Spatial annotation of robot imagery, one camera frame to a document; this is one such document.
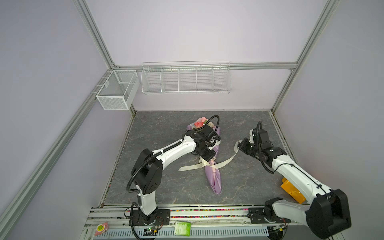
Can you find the red pink fake rose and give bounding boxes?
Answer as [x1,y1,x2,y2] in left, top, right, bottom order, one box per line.
[194,120,205,129]

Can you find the cream printed ribbon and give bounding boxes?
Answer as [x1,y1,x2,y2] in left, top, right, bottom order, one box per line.
[179,140,242,172]

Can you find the pink purple wrapping paper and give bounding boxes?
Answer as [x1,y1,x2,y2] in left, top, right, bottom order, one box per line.
[187,117,222,195]

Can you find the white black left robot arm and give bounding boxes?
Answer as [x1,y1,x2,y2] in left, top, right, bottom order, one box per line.
[126,115,221,225]

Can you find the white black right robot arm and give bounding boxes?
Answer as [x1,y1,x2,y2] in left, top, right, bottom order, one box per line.
[238,122,352,240]

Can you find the yellow snack bag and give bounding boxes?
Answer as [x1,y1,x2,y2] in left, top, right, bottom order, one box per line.
[281,178,306,204]

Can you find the green small packet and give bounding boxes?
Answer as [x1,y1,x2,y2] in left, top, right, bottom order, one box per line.
[174,221,192,237]

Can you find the white mesh box basket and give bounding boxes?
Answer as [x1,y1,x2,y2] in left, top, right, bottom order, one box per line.
[96,70,140,111]

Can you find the pink green round toy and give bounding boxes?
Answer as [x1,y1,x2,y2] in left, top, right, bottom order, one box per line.
[95,222,109,237]

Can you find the white wire shelf basket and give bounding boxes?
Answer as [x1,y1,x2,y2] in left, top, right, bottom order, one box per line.
[141,61,232,95]

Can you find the white vented cable duct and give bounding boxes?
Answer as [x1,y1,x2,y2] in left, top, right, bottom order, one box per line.
[94,226,269,240]

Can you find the aluminium enclosure frame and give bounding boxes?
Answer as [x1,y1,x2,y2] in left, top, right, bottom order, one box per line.
[1,1,326,211]

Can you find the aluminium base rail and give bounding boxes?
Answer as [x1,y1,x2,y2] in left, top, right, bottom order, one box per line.
[83,205,302,229]

